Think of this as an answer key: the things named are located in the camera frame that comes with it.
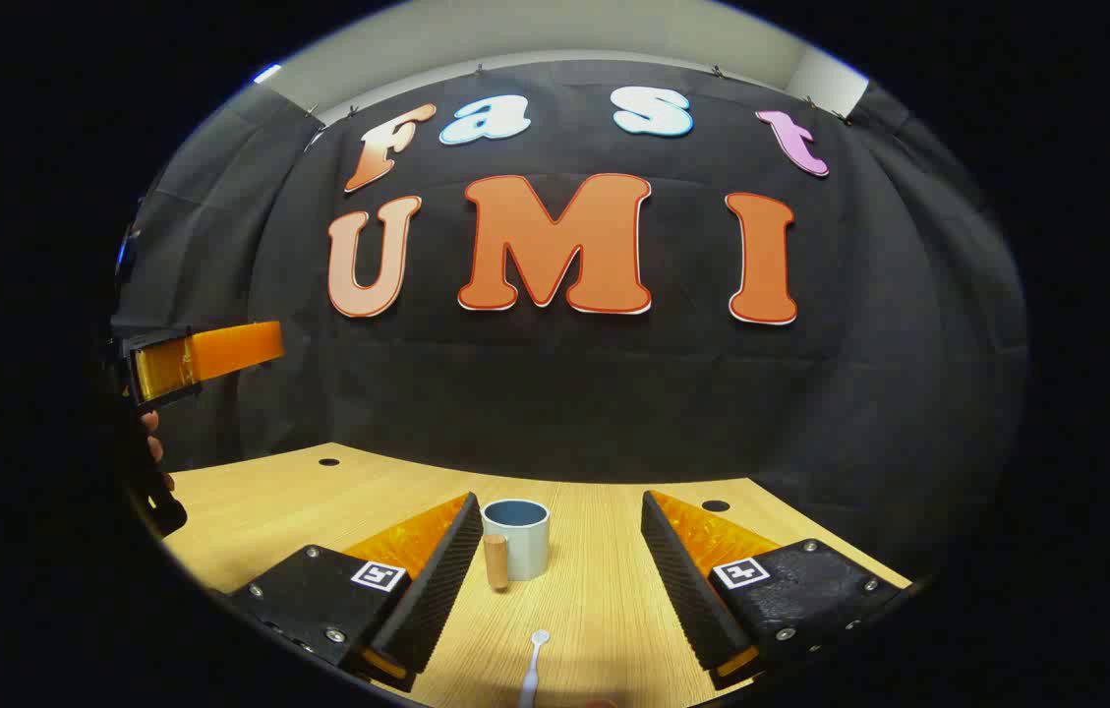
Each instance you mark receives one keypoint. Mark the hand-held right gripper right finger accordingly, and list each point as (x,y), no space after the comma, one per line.
(682,590)

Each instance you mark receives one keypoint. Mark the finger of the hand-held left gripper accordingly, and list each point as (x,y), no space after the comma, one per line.
(220,352)

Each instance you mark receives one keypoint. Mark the wooden desktop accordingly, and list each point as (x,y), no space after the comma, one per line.
(594,610)

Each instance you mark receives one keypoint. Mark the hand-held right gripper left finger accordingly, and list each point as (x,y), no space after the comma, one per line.
(441,580)

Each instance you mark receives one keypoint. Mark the black backdrop cloth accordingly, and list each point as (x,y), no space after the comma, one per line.
(554,393)

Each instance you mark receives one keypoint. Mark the white toothbrush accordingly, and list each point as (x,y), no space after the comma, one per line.
(532,678)

